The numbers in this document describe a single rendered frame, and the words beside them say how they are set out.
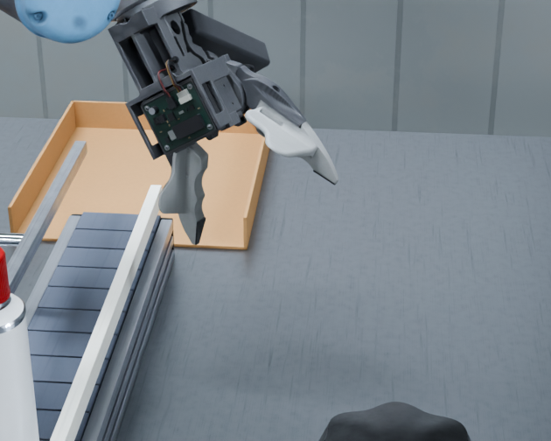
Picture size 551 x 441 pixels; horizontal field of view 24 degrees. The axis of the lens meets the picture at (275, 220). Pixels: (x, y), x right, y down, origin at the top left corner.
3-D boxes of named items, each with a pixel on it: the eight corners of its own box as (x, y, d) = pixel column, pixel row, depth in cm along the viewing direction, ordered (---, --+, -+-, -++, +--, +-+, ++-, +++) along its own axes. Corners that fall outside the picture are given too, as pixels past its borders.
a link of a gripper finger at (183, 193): (141, 251, 110) (149, 150, 106) (173, 231, 115) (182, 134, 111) (173, 261, 109) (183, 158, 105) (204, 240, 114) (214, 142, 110)
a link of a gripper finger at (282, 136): (315, 199, 102) (219, 141, 103) (340, 180, 107) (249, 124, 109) (331, 167, 100) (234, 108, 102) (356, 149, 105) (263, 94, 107)
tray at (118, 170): (247, 250, 137) (247, 217, 135) (10, 240, 139) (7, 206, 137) (272, 136, 164) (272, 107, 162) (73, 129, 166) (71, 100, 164)
